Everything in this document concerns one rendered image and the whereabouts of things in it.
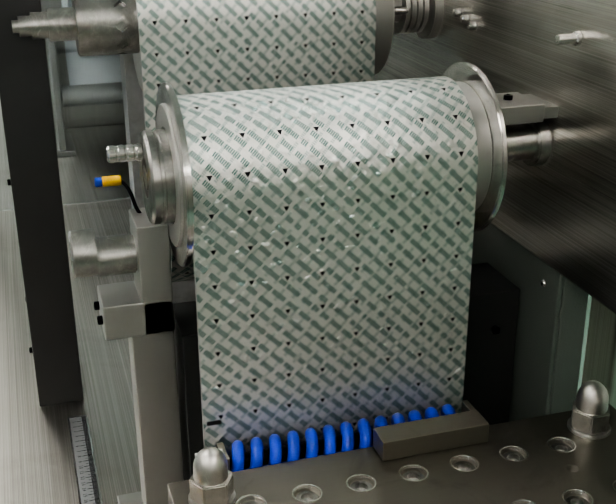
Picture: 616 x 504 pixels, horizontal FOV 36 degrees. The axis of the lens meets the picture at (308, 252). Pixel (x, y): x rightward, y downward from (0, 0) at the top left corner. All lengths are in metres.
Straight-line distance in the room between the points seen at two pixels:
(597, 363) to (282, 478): 0.50
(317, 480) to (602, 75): 0.39
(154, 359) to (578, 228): 0.38
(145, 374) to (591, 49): 0.47
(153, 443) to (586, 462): 0.38
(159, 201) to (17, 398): 0.50
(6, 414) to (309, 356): 0.47
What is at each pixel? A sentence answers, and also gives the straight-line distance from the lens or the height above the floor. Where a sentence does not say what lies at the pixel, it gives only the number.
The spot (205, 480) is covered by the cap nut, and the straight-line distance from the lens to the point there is 0.74.
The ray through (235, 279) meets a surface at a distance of 0.75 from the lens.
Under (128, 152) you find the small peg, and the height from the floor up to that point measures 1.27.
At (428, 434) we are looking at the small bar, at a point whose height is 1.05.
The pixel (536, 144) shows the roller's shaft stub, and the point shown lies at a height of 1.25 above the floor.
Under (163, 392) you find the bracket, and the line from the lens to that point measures 0.88.
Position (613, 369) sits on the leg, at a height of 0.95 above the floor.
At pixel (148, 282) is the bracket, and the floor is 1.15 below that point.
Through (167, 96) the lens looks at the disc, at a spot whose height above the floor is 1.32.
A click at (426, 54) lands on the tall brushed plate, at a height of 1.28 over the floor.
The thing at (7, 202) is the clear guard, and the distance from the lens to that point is 1.80.
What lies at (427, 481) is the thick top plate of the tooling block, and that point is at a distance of 0.78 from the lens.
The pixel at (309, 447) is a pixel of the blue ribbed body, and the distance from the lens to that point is 0.81.
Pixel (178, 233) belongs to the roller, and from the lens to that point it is 0.75.
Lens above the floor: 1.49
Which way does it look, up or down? 22 degrees down
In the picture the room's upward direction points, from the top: straight up
